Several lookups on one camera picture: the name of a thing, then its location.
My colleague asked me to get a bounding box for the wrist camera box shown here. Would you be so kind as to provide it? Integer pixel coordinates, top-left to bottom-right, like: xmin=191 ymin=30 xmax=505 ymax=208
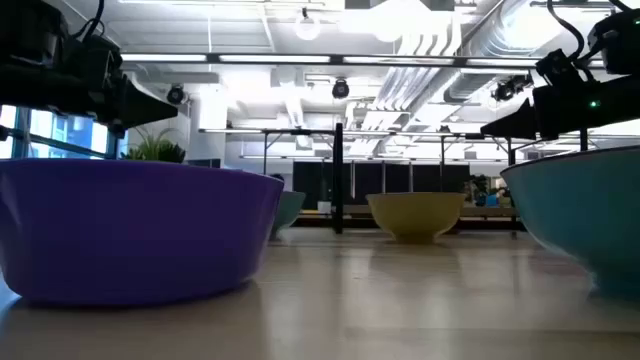
xmin=534 ymin=47 xmax=586 ymax=90
xmin=67 ymin=33 xmax=125 ymax=101

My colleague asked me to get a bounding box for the wide purple bowl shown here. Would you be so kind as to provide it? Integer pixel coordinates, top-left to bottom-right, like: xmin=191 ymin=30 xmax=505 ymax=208
xmin=0 ymin=158 xmax=285 ymax=307

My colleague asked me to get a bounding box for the green plant in patterned pot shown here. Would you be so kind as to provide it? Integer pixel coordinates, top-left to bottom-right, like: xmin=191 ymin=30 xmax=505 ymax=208
xmin=119 ymin=127 xmax=187 ymax=164

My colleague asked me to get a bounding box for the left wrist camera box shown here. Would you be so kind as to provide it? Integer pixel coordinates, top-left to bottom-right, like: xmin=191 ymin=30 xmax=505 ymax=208
xmin=67 ymin=33 xmax=125 ymax=101

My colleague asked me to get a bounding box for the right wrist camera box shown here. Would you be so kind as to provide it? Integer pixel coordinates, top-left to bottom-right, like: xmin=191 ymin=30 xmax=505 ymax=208
xmin=534 ymin=47 xmax=586 ymax=90

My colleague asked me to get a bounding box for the round white ring lamp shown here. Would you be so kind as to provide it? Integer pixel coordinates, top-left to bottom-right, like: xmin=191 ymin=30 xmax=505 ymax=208
xmin=293 ymin=7 xmax=322 ymax=42

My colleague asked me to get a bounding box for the teal mini bowl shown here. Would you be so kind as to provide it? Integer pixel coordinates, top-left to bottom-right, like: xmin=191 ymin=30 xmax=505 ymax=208
xmin=499 ymin=145 xmax=640 ymax=301
xmin=269 ymin=190 xmax=307 ymax=240

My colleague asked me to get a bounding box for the long ceiling light strip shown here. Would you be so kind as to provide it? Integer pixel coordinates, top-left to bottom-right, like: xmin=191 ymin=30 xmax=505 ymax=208
xmin=119 ymin=52 xmax=609 ymax=70

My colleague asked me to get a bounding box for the black-framed wooden shelf rack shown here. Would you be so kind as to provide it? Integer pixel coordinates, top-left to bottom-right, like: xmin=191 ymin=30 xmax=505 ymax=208
xmin=332 ymin=122 xmax=589 ymax=236

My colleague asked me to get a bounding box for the large dark-framed window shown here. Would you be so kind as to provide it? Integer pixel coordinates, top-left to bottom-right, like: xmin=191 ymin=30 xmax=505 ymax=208
xmin=0 ymin=104 xmax=129 ymax=160

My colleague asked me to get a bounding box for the silver ventilation duct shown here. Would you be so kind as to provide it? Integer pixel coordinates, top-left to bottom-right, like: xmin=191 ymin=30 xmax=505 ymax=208
xmin=443 ymin=0 xmax=556 ymax=104

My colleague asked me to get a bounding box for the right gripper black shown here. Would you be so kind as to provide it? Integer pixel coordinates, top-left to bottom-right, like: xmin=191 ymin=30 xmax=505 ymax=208
xmin=479 ymin=74 xmax=640 ymax=142

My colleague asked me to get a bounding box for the yellow mini bowl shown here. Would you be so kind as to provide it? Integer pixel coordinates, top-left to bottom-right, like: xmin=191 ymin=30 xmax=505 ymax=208
xmin=365 ymin=192 xmax=467 ymax=245

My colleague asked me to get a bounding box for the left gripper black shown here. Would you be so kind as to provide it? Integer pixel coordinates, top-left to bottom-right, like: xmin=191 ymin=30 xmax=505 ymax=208
xmin=0 ymin=62 xmax=179 ymax=140

